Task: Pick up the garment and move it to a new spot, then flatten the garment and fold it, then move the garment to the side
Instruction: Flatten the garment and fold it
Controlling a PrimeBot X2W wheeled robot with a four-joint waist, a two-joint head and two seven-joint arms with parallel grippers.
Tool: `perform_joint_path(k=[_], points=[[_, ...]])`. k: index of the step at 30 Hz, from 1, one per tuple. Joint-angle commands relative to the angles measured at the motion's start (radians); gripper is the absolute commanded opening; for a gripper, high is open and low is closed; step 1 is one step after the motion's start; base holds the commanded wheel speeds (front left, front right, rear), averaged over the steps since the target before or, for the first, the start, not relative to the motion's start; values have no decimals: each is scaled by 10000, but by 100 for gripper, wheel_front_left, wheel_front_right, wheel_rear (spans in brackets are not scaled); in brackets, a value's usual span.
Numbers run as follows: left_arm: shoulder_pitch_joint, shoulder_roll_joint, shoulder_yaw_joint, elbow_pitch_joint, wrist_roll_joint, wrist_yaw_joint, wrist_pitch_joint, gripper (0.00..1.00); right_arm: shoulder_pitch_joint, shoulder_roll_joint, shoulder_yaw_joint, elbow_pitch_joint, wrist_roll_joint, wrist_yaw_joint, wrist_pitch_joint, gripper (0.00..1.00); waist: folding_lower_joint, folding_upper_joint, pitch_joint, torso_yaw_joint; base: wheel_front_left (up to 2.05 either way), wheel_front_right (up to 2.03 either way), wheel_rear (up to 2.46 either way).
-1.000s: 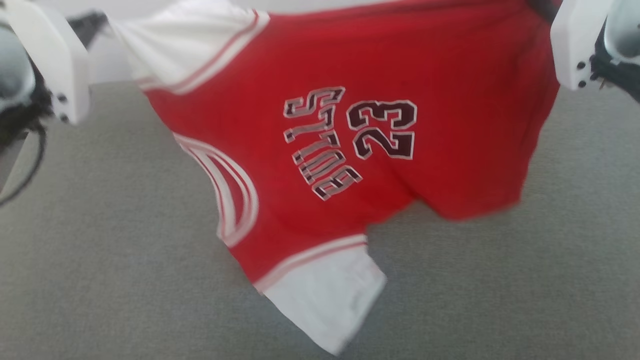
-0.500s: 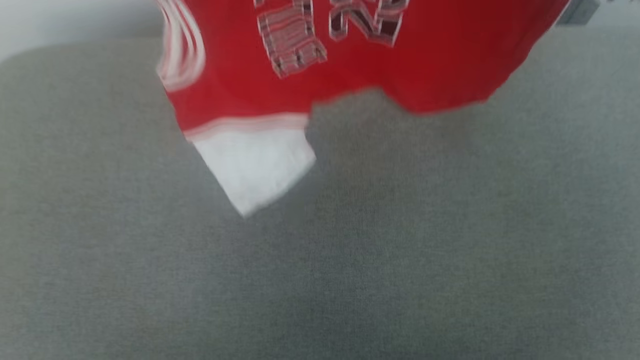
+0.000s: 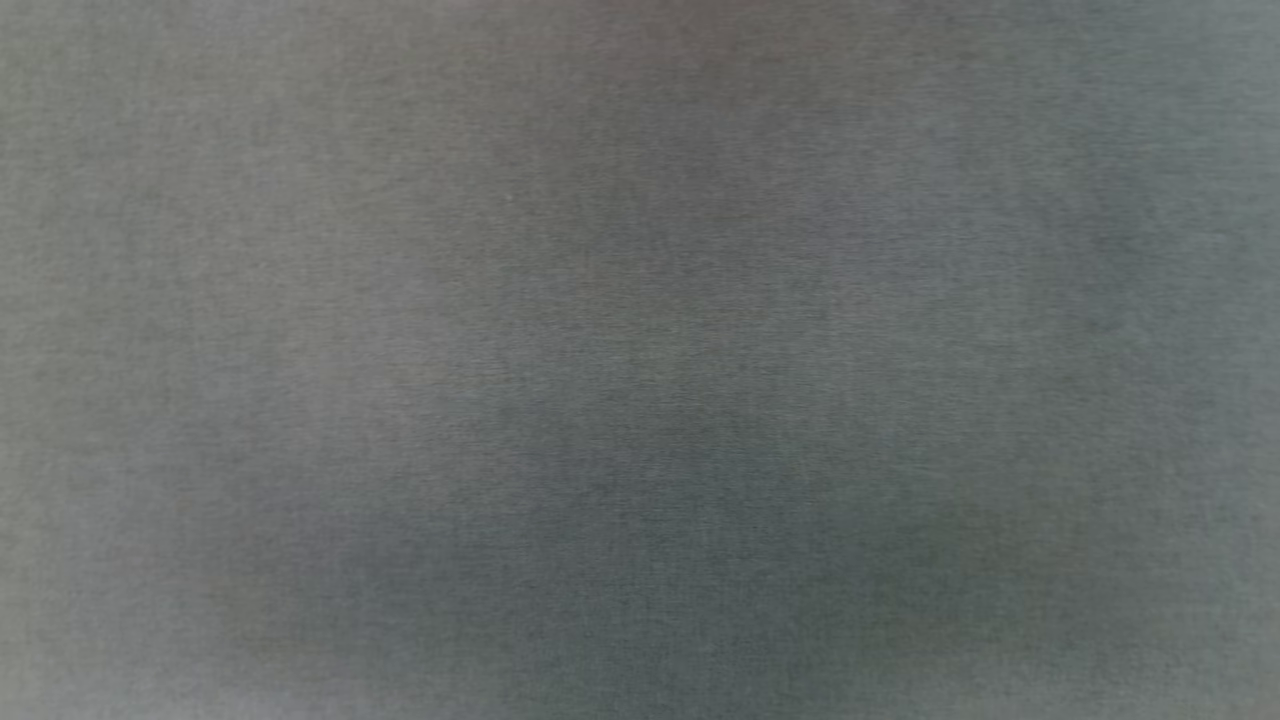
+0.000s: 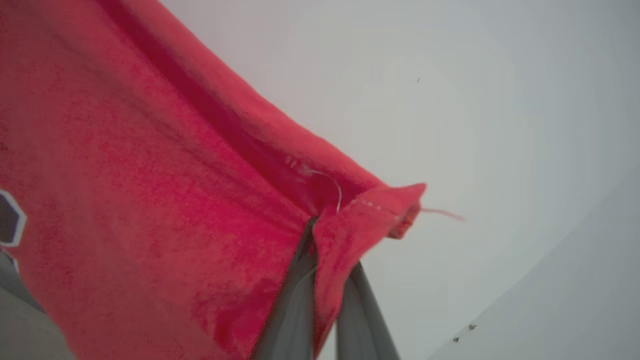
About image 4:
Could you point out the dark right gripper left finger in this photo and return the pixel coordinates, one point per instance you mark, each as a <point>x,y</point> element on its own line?
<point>292,310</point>

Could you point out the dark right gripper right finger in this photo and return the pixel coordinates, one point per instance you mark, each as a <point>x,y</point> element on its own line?
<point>362,325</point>

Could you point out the grey fabric sofa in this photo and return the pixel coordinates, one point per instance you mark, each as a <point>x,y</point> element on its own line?
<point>25,325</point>

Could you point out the red and white garment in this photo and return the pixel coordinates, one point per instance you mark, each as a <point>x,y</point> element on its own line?
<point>150,200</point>

